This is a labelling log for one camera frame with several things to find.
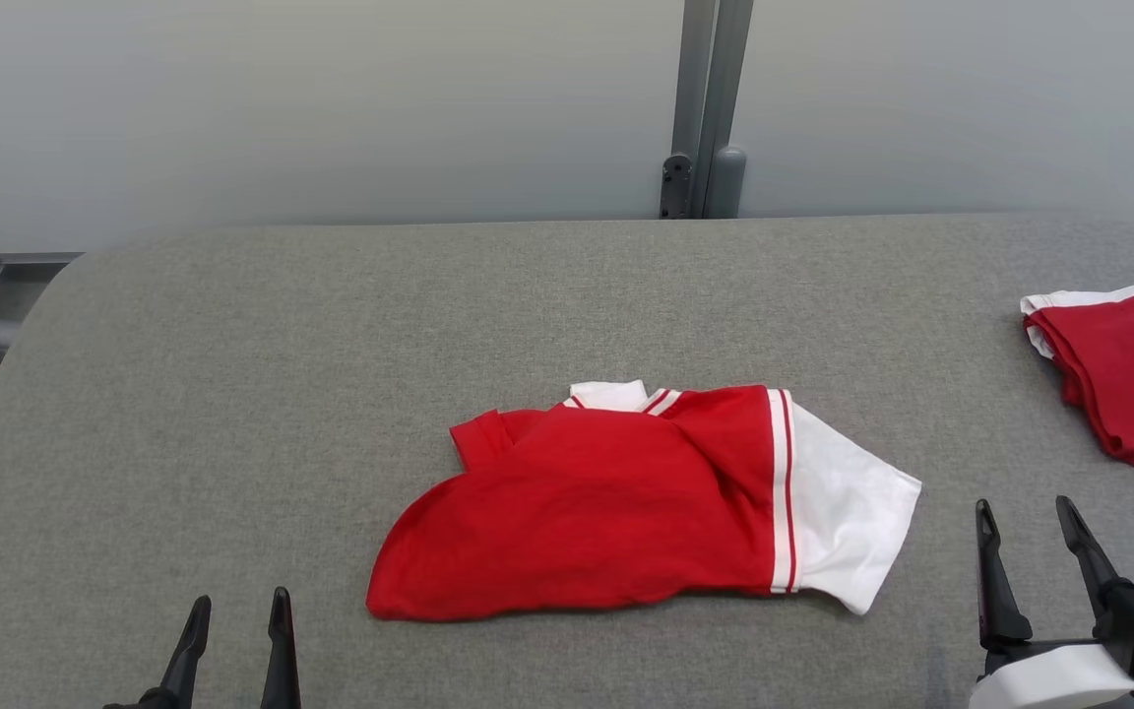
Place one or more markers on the red jersey with white sleeve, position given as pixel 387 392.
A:
pixel 606 512

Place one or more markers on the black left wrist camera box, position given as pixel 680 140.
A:
pixel 149 701

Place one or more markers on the grey metal post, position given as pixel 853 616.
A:
pixel 710 89

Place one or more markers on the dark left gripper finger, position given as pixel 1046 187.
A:
pixel 282 660
pixel 188 660

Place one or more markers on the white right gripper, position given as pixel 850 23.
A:
pixel 1039 679

